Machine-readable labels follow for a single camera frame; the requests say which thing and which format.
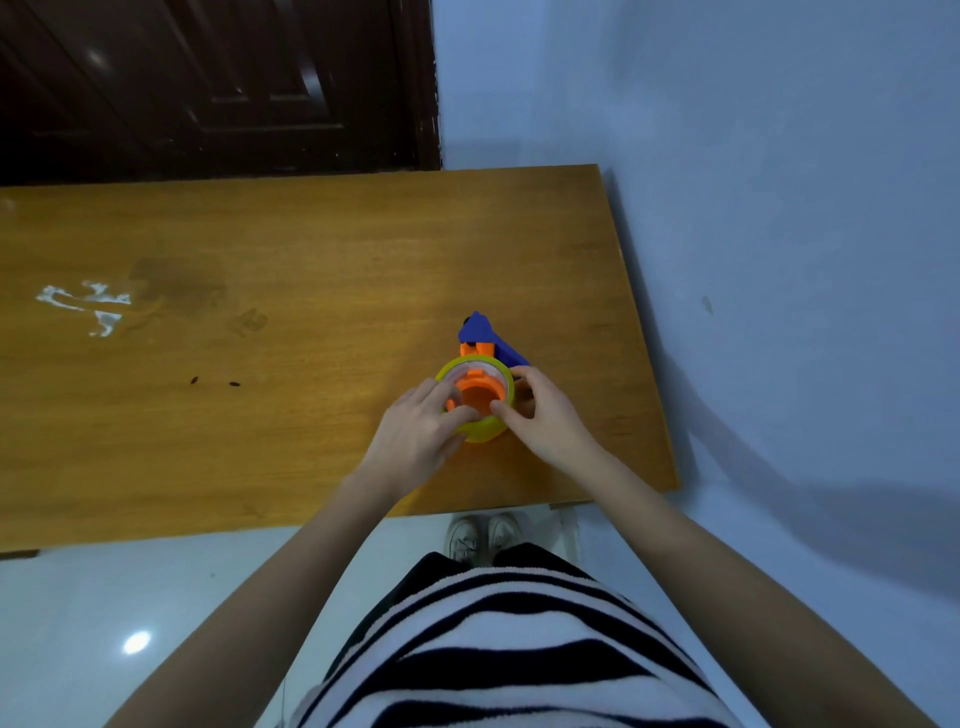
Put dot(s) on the person's right forearm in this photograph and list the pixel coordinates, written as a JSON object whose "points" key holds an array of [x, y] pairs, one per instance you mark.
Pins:
{"points": [[735, 600]]}

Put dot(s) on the black white striped shirt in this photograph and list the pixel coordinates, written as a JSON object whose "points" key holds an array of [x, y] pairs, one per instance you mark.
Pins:
{"points": [[510, 652]]}

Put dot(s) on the person's left shoe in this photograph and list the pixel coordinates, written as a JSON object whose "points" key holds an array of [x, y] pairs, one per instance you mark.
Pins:
{"points": [[465, 540]]}

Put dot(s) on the yellow tape roll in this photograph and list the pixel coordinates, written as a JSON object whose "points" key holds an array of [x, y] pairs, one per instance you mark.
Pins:
{"points": [[480, 431]]}

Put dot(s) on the person's right hand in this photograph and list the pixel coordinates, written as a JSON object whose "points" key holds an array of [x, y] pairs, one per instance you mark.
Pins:
{"points": [[551, 427]]}

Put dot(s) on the orange and blue tape dispenser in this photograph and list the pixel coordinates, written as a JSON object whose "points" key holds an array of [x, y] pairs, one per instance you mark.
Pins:
{"points": [[480, 334]]}

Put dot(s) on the person's shoe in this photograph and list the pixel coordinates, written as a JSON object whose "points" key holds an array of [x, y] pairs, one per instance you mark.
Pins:
{"points": [[504, 531], [465, 540]]}

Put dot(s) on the person's left forearm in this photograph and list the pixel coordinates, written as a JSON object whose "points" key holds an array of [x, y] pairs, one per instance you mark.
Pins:
{"points": [[277, 600]]}

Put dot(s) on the person's left hand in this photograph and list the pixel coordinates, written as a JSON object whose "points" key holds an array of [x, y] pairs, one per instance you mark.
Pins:
{"points": [[409, 442]]}

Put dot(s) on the person's right shoe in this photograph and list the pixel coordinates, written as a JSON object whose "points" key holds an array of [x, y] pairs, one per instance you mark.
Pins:
{"points": [[504, 531]]}

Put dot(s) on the dark brown wooden door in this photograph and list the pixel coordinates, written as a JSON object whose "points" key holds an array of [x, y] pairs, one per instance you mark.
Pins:
{"points": [[210, 82]]}

